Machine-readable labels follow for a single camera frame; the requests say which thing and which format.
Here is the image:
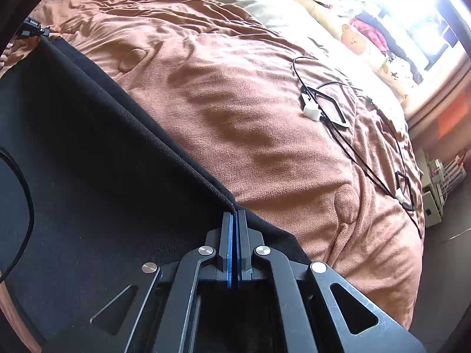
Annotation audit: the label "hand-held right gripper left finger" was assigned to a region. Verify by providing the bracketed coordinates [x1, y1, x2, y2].
[42, 211, 236, 353]

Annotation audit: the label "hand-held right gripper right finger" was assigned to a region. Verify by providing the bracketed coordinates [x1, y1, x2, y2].
[236, 209, 427, 353]

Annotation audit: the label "black pants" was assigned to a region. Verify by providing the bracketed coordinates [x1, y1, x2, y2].
[0, 37, 311, 353]

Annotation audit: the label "brown blanket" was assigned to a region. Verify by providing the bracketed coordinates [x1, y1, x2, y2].
[0, 0, 427, 339]

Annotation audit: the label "cream drawer cabinet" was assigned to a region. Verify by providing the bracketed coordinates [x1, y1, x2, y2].
[421, 186, 445, 229]

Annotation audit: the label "bear print cream pillow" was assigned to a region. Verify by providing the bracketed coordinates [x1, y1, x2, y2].
[313, 5, 420, 104]

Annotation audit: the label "red cloth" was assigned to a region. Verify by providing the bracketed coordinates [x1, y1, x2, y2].
[349, 16, 389, 56]

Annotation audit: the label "window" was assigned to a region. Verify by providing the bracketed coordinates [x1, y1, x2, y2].
[316, 0, 470, 74]

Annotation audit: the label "black braided cable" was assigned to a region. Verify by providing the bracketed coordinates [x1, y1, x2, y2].
[0, 146, 35, 284]

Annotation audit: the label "thin black charging cable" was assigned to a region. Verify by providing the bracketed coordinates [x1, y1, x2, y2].
[292, 56, 424, 236]

